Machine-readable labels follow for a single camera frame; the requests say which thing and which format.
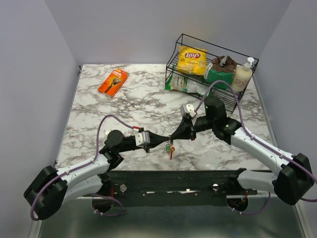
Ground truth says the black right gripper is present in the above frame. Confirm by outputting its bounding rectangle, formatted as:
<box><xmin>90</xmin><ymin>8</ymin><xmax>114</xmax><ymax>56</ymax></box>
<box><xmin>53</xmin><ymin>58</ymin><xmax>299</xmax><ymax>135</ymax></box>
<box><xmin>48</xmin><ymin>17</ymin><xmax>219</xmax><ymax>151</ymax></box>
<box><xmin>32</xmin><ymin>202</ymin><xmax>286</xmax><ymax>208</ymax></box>
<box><xmin>170</xmin><ymin>116</ymin><xmax>215</xmax><ymax>141</ymax></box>

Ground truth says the steel key organizer red handle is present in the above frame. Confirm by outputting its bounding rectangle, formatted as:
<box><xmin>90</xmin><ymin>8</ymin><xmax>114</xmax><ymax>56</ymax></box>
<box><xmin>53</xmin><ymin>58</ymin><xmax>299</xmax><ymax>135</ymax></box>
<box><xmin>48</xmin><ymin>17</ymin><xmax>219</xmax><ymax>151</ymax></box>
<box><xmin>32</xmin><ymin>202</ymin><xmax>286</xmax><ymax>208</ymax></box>
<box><xmin>163</xmin><ymin>139</ymin><xmax>175</xmax><ymax>160</ymax></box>

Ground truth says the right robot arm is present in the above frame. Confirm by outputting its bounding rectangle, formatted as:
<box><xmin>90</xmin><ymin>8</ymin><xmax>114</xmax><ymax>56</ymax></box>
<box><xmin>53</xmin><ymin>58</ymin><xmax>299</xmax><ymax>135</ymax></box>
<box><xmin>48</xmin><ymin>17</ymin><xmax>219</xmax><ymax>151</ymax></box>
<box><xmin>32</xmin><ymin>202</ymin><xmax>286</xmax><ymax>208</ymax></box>
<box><xmin>171</xmin><ymin>96</ymin><xmax>314</xmax><ymax>205</ymax></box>

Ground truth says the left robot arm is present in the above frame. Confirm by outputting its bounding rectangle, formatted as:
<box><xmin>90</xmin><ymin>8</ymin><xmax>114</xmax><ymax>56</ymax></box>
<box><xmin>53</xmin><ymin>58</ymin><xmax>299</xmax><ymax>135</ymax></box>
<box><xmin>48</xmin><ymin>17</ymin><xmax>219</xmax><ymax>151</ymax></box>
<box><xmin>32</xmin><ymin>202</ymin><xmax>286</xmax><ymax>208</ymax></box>
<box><xmin>23</xmin><ymin>128</ymin><xmax>172</xmax><ymax>221</ymax></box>

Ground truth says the green white snack bag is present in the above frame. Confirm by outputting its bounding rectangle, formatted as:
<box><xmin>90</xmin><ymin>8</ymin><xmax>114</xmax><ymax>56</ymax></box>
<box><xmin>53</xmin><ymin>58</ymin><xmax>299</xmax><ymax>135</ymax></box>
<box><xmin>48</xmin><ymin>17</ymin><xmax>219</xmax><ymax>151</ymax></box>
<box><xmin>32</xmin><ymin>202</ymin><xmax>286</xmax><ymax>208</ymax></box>
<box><xmin>164</xmin><ymin>74</ymin><xmax>209</xmax><ymax>97</ymax></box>

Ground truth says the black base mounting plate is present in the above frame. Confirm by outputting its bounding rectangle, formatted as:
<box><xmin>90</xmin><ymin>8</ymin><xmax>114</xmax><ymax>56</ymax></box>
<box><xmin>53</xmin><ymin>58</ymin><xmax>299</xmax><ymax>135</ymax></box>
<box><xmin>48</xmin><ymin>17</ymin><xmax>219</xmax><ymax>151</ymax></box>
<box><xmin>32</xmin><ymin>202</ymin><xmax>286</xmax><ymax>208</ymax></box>
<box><xmin>96</xmin><ymin>170</ymin><xmax>257</xmax><ymax>207</ymax></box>

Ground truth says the orange razor box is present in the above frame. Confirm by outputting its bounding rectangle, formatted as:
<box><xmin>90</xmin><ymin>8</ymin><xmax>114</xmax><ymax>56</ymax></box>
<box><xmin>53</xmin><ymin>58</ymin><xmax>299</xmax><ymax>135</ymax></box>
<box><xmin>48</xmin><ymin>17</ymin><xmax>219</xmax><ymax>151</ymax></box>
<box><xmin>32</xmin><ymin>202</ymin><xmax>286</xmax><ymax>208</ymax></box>
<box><xmin>98</xmin><ymin>68</ymin><xmax>128</xmax><ymax>98</ymax></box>

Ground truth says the yellow Lays chips bag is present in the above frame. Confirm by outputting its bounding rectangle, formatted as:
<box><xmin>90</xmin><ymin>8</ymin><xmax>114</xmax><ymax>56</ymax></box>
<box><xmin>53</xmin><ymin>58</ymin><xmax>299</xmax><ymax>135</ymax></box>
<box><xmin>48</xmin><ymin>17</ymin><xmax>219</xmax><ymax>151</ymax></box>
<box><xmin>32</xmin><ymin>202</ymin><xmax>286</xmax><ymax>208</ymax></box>
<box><xmin>177</xmin><ymin>46</ymin><xmax>208</xmax><ymax>76</ymax></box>

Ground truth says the green brown coffee bag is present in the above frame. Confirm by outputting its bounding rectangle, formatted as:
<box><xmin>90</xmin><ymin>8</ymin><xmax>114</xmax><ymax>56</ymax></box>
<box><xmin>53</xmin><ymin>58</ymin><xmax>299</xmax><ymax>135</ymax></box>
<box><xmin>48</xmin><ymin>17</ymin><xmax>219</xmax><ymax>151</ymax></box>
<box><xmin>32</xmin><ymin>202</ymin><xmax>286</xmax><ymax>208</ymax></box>
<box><xmin>204</xmin><ymin>55</ymin><xmax>237</xmax><ymax>85</ymax></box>

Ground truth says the cream lotion pump bottle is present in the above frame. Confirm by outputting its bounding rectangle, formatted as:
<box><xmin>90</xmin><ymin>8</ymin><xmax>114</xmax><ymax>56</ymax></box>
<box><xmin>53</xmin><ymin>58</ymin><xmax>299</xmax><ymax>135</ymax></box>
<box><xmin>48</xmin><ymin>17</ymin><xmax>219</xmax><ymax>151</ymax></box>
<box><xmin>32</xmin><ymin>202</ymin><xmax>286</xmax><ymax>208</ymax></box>
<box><xmin>231</xmin><ymin>57</ymin><xmax>255</xmax><ymax>92</ymax></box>

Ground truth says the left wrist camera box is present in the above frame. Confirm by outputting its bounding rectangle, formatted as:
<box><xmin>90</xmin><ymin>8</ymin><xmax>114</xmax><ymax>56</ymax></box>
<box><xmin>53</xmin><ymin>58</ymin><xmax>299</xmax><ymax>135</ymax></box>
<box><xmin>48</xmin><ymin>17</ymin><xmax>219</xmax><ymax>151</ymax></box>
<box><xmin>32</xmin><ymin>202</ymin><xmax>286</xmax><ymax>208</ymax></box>
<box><xmin>135</xmin><ymin>131</ymin><xmax>150</xmax><ymax>147</ymax></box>

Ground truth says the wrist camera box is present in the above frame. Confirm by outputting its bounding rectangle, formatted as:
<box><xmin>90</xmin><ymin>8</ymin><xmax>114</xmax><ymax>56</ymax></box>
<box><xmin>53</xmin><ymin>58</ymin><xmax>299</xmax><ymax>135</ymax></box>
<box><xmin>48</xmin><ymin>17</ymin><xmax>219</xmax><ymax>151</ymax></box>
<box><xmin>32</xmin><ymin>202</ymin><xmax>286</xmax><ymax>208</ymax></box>
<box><xmin>180</xmin><ymin>104</ymin><xmax>197</xmax><ymax>118</ymax></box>
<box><xmin>135</xmin><ymin>131</ymin><xmax>150</xmax><ymax>147</ymax></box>

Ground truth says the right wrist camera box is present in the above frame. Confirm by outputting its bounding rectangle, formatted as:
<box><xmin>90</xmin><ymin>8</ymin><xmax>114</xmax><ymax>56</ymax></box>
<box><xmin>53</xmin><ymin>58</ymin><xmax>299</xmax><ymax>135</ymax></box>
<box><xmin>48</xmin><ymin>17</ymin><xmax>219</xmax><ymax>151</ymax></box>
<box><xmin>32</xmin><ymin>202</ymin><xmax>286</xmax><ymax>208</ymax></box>
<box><xmin>180</xmin><ymin>104</ymin><xmax>197</xmax><ymax>118</ymax></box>

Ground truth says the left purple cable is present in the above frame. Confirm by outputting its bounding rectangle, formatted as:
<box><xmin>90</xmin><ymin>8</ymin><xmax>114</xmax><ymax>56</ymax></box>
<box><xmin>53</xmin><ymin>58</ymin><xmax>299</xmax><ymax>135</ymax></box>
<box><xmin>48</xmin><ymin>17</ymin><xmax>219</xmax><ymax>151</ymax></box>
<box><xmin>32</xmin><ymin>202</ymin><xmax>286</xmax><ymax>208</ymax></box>
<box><xmin>30</xmin><ymin>114</ymin><xmax>146</xmax><ymax>221</ymax></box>

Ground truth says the purple cable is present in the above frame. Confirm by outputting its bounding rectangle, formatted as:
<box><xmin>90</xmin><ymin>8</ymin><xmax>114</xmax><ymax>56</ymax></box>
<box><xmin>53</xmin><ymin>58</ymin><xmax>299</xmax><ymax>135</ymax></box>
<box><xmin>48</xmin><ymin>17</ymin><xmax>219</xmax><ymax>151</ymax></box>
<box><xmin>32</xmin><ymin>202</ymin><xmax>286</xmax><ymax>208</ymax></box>
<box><xmin>30</xmin><ymin>114</ymin><xmax>146</xmax><ymax>221</ymax></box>
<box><xmin>195</xmin><ymin>80</ymin><xmax>317</xmax><ymax>215</ymax></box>

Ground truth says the black wire shelf rack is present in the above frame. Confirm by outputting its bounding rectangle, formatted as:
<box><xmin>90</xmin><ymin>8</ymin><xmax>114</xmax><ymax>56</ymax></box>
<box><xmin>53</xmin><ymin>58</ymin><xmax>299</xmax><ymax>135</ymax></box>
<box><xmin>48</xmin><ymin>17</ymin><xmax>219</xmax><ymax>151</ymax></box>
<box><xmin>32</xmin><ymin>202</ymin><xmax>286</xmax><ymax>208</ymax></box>
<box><xmin>165</xmin><ymin>34</ymin><xmax>259</xmax><ymax>113</ymax></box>

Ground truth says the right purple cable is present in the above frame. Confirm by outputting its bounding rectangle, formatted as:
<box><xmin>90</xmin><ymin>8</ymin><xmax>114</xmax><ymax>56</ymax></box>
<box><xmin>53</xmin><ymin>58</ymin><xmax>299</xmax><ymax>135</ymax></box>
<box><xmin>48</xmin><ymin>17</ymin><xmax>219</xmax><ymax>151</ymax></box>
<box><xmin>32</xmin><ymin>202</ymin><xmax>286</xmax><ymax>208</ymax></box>
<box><xmin>195</xmin><ymin>80</ymin><xmax>317</xmax><ymax>215</ymax></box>

